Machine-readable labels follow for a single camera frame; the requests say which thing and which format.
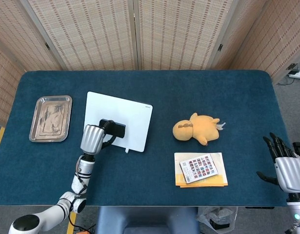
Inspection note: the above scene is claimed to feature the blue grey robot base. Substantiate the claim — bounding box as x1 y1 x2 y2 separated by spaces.
95 206 200 234

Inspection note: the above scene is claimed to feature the blue tablecloth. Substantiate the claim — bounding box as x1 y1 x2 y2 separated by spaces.
0 70 289 208

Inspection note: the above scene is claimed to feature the clear plastic bag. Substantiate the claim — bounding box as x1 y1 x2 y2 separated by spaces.
196 206 239 231

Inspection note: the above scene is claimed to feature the woven folding screen panel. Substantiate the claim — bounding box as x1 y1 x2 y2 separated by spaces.
20 0 139 71
0 0 65 127
212 0 300 85
133 0 235 71

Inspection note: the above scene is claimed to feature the yellow plush toy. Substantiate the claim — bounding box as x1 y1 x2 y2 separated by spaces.
172 112 227 147

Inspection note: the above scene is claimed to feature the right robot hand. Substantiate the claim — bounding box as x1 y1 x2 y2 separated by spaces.
256 132 300 195

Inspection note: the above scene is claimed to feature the white tablet board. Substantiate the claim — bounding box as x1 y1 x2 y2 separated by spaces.
84 91 154 154

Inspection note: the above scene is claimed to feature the black whiteboard eraser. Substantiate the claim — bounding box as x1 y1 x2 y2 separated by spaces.
100 118 127 139

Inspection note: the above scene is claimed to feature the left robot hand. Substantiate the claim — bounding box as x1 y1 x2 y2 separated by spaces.
80 119 117 156

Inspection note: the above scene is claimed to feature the colourful sticker card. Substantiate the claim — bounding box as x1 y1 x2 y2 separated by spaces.
179 153 219 184

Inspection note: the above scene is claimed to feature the stainless steel tray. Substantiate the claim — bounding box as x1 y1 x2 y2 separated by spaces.
29 95 73 143

